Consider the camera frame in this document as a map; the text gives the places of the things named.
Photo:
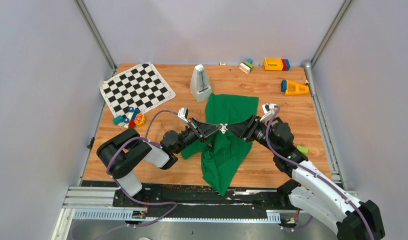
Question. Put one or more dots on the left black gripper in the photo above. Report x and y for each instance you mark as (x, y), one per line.
(205, 129)

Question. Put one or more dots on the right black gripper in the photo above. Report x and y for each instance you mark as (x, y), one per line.
(238, 129)

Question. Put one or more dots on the silver brooch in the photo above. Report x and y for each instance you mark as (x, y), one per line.
(223, 128)

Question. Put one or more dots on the green garment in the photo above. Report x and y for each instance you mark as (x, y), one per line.
(222, 154)

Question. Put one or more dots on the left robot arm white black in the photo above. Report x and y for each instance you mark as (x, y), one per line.
(122, 153)

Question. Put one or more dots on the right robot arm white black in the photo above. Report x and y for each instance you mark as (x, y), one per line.
(309, 189)

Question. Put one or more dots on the grey metronome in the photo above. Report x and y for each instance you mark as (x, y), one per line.
(199, 85)

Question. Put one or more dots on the white green blue toy blocks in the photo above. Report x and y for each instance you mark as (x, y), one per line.
(246, 66)

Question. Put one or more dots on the orange blue toy ramp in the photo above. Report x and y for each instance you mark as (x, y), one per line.
(291, 88)

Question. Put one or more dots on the yellow round toy block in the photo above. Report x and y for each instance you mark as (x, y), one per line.
(139, 120)

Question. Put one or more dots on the small green block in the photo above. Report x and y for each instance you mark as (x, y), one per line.
(302, 149)

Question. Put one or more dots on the yellow red blue toy block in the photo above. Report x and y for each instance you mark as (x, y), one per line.
(276, 64)

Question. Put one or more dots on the black white checkerboard sheet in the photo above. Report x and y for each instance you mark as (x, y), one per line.
(141, 87)

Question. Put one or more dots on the blue red toy block figure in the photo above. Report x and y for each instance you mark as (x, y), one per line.
(129, 121)

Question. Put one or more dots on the teal toy block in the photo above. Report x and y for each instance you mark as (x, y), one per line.
(118, 120)

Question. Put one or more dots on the grey metal pipe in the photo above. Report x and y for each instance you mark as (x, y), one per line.
(307, 65)

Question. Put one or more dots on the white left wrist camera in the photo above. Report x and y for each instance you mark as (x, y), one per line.
(182, 114)

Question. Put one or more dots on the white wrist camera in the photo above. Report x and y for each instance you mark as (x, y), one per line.
(182, 114)
(268, 110)

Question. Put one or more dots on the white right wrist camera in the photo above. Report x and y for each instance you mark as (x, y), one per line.
(268, 110)

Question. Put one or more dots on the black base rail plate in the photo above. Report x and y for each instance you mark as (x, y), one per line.
(206, 203)

